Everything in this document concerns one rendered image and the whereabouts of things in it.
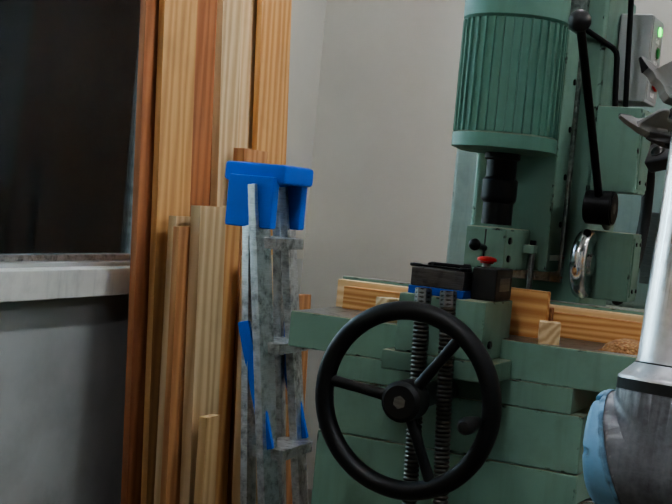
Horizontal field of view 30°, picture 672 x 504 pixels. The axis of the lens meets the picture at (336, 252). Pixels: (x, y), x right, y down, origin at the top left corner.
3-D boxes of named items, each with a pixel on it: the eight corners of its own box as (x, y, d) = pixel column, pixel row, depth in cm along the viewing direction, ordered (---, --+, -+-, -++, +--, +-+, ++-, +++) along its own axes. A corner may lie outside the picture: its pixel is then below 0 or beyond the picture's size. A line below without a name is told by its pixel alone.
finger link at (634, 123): (637, 95, 184) (685, 102, 189) (613, 119, 189) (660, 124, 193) (644, 113, 183) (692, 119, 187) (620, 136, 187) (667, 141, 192)
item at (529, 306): (417, 322, 209) (422, 277, 209) (421, 321, 211) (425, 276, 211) (543, 339, 200) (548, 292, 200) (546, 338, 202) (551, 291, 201)
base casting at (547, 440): (314, 428, 208) (319, 374, 208) (437, 394, 260) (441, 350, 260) (580, 476, 189) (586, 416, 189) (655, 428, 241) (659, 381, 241)
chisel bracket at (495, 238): (461, 275, 209) (466, 224, 209) (488, 274, 222) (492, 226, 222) (503, 280, 206) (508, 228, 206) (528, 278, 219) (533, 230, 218)
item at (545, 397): (332, 377, 207) (335, 352, 206) (382, 366, 226) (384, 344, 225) (570, 414, 190) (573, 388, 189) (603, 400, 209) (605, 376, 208)
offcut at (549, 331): (558, 345, 192) (561, 324, 192) (537, 343, 192) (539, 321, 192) (558, 343, 196) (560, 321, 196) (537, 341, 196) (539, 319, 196)
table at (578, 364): (258, 349, 202) (261, 312, 201) (338, 338, 229) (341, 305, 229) (635, 407, 176) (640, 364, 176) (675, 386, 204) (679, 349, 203)
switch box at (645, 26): (611, 100, 231) (620, 13, 230) (623, 106, 240) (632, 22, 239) (645, 102, 228) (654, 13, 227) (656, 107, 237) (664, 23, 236)
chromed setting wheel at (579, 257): (563, 299, 214) (570, 226, 213) (581, 297, 225) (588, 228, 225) (580, 301, 213) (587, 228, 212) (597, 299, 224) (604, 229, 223)
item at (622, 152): (589, 189, 222) (597, 105, 222) (601, 192, 230) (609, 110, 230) (636, 193, 219) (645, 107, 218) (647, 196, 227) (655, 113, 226)
